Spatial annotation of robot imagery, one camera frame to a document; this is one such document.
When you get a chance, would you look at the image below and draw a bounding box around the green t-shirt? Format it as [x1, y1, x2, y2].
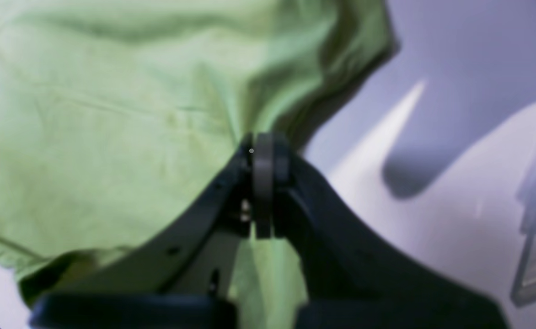
[0, 0, 394, 329]

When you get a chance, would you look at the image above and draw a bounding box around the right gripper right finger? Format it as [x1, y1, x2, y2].
[273, 135, 508, 329]

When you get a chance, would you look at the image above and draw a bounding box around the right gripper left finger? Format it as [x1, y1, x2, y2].
[30, 133, 274, 329]

